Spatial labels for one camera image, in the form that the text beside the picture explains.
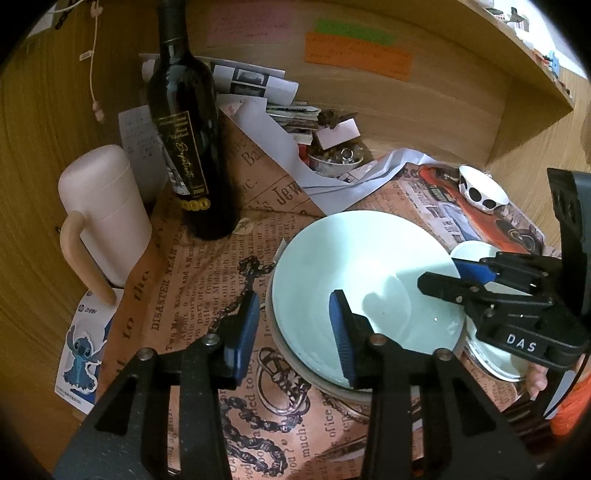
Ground pink sticky note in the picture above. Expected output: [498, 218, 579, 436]
[206, 4, 296, 47]

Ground pale pink mug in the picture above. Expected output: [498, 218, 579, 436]
[58, 144, 153, 306]

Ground light green plate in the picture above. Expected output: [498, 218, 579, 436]
[271, 211, 464, 388]

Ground folded magazine pages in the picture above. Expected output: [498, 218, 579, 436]
[139, 53, 298, 112]

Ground person's right forearm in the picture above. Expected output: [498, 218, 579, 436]
[551, 369, 591, 437]

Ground white paper sheet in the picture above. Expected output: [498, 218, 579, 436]
[219, 97, 439, 217]

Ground cartoon sticker card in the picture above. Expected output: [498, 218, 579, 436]
[55, 288, 114, 414]

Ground small white bowl black dots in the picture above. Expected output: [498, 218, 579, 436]
[458, 165, 509, 214]

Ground person's right hand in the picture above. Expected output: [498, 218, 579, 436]
[529, 362, 549, 398]

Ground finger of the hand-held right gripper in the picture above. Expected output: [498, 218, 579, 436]
[418, 272, 591, 370]
[450, 251, 564, 296]

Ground green sticky note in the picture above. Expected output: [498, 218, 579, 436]
[315, 19, 398, 46]

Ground stack of printed cards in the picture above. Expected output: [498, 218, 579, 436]
[267, 104, 321, 144]

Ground dark wine bottle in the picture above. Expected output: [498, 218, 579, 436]
[147, 0, 236, 241]

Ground large white plate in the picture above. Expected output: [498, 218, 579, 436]
[265, 272, 416, 407]

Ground light green bowl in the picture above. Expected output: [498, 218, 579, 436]
[450, 241, 532, 383]

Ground small white card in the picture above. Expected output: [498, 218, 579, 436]
[316, 117, 360, 149]

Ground wooden shelf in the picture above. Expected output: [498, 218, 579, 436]
[457, 0, 575, 123]

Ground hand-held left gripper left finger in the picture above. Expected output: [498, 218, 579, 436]
[53, 291, 262, 480]

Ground handwritten white note paper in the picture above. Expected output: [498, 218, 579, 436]
[117, 105, 167, 204]

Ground hanging beaded cord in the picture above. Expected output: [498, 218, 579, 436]
[46, 0, 105, 123]

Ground small bowl of metal clutter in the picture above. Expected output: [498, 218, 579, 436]
[307, 143, 365, 178]

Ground newspaper print table mat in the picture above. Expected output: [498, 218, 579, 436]
[108, 111, 561, 480]

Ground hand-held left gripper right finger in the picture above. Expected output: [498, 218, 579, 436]
[329, 290, 539, 480]

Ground orange sticky note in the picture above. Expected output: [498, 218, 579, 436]
[305, 32, 413, 81]

